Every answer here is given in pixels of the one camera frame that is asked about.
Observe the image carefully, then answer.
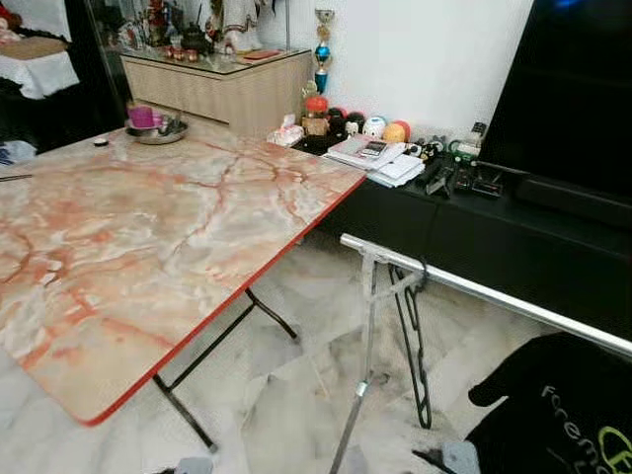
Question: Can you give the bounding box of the black plastic hanger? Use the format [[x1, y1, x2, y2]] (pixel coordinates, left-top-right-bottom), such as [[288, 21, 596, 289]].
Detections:
[[390, 259, 434, 431]]

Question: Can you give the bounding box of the black T-shirt with lettering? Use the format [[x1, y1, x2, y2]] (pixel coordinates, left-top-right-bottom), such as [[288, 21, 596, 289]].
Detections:
[[466, 331, 632, 474]]

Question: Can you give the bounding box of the silver metal clothes rack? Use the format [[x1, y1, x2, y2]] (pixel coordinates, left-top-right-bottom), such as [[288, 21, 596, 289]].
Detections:
[[329, 233, 632, 474]]

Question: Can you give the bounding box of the black low TV console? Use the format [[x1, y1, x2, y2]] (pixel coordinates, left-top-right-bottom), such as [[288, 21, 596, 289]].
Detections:
[[292, 133, 632, 339]]

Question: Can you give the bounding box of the black soundbar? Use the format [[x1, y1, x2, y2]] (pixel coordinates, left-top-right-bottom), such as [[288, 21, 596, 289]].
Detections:
[[513, 176, 632, 233]]

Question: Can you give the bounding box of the grey calculator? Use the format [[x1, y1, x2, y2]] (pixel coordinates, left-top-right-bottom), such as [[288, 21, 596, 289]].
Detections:
[[355, 140, 389, 159]]

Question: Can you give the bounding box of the small clear bottle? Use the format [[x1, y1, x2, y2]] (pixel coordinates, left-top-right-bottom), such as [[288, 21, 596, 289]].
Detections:
[[464, 121, 489, 159]]

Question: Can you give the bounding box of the marble-pattern folding table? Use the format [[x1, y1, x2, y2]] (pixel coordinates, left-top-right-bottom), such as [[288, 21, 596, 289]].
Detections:
[[0, 117, 368, 453]]

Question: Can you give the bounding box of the pink tissue packet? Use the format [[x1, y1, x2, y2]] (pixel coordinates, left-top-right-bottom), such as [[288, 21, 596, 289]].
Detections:
[[269, 114, 305, 147]]

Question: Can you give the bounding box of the red-lidded jar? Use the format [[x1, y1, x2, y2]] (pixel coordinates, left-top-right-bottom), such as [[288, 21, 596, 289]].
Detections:
[[302, 95, 331, 137]]

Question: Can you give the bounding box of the black flat-screen television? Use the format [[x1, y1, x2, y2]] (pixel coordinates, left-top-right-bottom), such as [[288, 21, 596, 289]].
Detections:
[[479, 0, 632, 203]]

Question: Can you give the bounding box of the light wooden sideboard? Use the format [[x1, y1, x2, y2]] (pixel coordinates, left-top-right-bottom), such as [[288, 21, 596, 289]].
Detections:
[[120, 44, 315, 139]]

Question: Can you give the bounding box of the blue and gold trophy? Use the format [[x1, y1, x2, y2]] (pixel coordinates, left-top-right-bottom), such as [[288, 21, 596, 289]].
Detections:
[[313, 8, 335, 97]]

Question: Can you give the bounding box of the silver metal bowl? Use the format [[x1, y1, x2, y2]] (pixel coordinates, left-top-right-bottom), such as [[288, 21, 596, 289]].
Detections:
[[125, 117, 189, 146]]

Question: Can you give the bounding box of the magenta plastic cup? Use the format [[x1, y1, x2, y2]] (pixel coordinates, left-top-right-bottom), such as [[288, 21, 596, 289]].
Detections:
[[128, 104, 157, 129]]

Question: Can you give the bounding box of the white porcelain figurine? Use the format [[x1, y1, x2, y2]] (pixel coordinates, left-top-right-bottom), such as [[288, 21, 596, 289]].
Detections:
[[210, 0, 266, 52]]

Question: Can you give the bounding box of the dark teapot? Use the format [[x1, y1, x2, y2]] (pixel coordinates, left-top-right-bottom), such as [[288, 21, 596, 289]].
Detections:
[[181, 25, 215, 56]]

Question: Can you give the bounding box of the white tablecloth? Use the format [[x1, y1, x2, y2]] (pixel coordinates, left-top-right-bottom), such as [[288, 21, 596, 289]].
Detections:
[[0, 49, 80, 100]]

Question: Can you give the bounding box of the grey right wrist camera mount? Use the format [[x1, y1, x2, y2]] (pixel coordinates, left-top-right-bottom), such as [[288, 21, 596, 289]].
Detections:
[[441, 439, 482, 474]]

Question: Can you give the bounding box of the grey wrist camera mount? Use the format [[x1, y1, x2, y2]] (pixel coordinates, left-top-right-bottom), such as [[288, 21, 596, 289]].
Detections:
[[441, 439, 482, 474], [176, 456, 214, 474]]

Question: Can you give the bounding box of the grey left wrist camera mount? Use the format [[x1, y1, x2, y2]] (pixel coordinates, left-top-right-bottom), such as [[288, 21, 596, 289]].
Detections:
[[176, 456, 214, 474]]

